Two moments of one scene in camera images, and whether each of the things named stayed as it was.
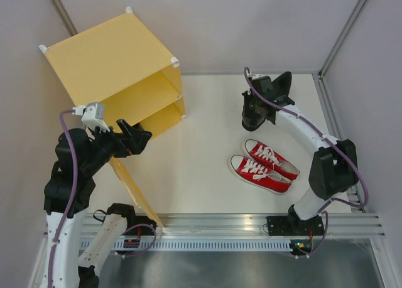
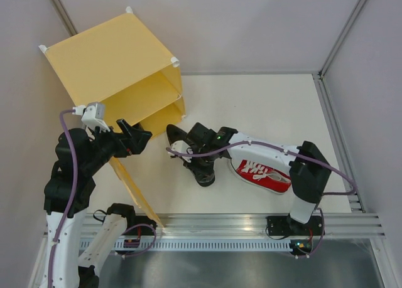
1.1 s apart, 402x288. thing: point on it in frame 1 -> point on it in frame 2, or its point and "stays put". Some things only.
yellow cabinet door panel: [122, 168] stays put
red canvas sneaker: [260, 176] stays put
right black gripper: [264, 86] -> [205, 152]
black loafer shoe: [255, 111] -> [203, 172]
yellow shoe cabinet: [117, 63] stays put
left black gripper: [135, 139] stays put
